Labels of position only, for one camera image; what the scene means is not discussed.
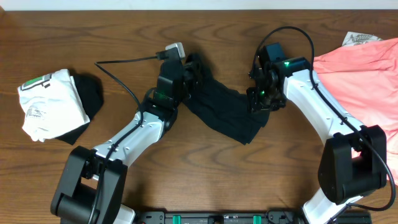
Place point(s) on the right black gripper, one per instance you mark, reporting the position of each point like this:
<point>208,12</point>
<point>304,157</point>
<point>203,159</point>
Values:
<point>253,104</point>

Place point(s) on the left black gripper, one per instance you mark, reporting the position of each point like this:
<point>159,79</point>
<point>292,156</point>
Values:
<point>191,70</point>

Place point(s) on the black t-shirt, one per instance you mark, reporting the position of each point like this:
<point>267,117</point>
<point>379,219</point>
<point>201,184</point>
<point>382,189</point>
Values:
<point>223,109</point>

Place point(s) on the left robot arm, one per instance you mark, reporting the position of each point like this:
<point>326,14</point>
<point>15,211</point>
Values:
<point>91,186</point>

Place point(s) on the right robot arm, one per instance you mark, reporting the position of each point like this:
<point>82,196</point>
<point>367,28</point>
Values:
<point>353,163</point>

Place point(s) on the pink t-shirt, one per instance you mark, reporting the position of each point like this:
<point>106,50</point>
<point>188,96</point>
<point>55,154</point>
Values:
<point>363,78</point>

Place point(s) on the white printed garment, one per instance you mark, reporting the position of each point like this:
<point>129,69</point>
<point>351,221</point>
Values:
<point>355,38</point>

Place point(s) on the black folded garment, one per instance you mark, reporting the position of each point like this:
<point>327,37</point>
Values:
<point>90,90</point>

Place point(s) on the white folded t-shirt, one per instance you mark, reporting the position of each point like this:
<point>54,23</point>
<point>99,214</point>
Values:
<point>52,106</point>

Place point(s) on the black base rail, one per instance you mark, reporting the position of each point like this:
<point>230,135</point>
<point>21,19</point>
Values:
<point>217,218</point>

